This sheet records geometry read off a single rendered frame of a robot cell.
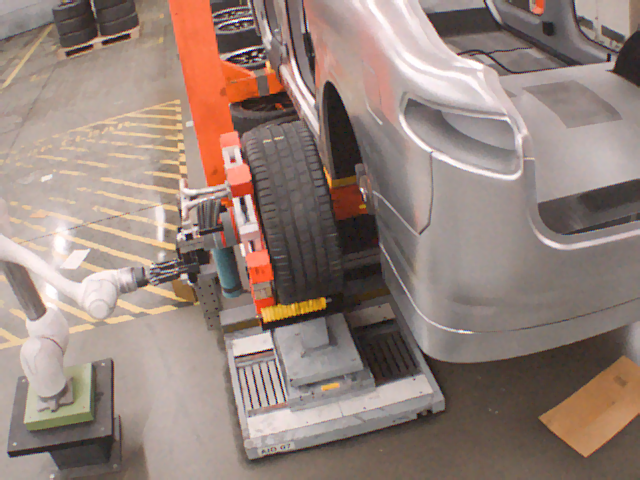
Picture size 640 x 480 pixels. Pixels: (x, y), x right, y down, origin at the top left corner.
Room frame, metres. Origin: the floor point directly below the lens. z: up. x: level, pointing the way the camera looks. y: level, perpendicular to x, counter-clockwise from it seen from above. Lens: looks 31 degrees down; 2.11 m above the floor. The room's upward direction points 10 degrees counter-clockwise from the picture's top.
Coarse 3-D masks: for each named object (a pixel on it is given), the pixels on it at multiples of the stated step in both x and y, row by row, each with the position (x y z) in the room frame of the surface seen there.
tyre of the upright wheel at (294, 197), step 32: (288, 128) 2.34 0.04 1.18; (256, 160) 2.18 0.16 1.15; (288, 160) 2.16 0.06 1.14; (320, 160) 2.16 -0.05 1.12; (256, 192) 2.14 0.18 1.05; (288, 192) 2.08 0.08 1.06; (320, 192) 2.07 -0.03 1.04; (288, 224) 2.02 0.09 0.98; (320, 224) 2.03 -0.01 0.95; (288, 256) 2.00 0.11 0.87; (320, 256) 2.00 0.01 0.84; (288, 288) 2.01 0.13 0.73; (320, 288) 2.05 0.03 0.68
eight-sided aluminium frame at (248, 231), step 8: (224, 152) 2.37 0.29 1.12; (232, 152) 2.38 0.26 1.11; (224, 160) 2.30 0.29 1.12; (240, 160) 2.27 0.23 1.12; (248, 200) 2.12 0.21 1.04; (248, 208) 2.10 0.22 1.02; (240, 216) 2.08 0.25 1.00; (240, 224) 2.06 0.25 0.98; (248, 224) 2.06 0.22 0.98; (256, 224) 2.05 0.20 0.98; (240, 232) 2.04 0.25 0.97; (248, 232) 2.04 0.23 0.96; (256, 232) 2.04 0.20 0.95; (248, 240) 2.04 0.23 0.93; (256, 240) 2.04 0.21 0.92; (248, 248) 2.04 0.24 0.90; (256, 248) 2.44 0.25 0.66; (256, 288) 2.04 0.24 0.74; (264, 288) 2.06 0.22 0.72; (256, 296) 2.14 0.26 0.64; (264, 296) 2.17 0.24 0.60
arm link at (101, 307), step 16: (0, 240) 2.05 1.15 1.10; (0, 256) 2.03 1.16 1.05; (16, 256) 2.04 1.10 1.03; (32, 256) 2.04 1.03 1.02; (48, 272) 1.97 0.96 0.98; (64, 288) 1.91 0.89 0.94; (80, 288) 1.91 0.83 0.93; (96, 288) 1.90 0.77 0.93; (112, 288) 1.95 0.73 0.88; (80, 304) 1.88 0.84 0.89; (96, 304) 1.84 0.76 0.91; (112, 304) 1.87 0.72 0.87
